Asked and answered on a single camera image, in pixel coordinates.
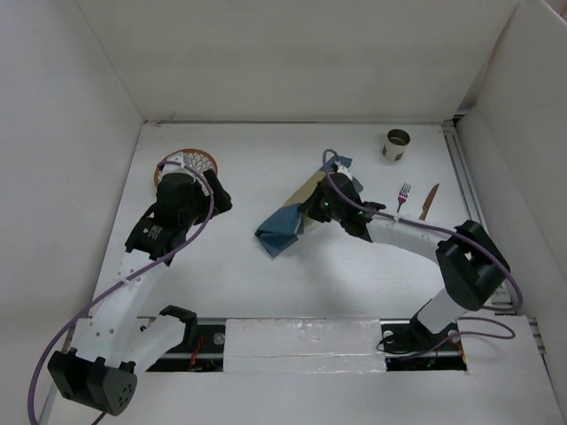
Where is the orange rimmed patterned bowl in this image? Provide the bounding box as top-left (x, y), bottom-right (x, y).
top-left (159, 148), bottom-right (218, 174)

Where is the blue tan white placemat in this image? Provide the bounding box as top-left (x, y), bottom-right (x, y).
top-left (255, 156), bottom-right (368, 259)

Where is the white brown cup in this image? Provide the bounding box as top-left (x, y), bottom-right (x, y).
top-left (382, 128), bottom-right (411, 162)

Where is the brown wooden knife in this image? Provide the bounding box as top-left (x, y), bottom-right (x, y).
top-left (419, 183), bottom-right (439, 220)

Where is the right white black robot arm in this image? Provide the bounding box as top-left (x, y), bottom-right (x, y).
top-left (301, 173), bottom-right (510, 355)

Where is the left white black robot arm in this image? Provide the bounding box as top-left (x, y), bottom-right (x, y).
top-left (47, 169), bottom-right (232, 416)

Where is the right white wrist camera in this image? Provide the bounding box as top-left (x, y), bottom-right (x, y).
top-left (331, 161), bottom-right (353, 182)

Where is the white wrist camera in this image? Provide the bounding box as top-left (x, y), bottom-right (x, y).
top-left (163, 161), bottom-right (199, 177)
top-left (331, 161), bottom-right (353, 182)

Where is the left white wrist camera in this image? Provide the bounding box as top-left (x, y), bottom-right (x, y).
top-left (163, 161), bottom-right (199, 177)

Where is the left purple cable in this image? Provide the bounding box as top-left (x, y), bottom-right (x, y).
top-left (27, 159), bottom-right (216, 425)

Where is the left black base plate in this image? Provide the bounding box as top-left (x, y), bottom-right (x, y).
top-left (148, 319), bottom-right (227, 373)

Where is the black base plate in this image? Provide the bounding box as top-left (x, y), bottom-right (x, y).
top-left (148, 319), bottom-right (227, 373)
top-left (376, 320), bottom-right (468, 372)

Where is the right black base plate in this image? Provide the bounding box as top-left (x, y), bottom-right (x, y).
top-left (376, 320), bottom-right (468, 372)

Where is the aluminium rail right side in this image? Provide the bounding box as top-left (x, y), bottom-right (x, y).
top-left (442, 115), bottom-right (546, 355)

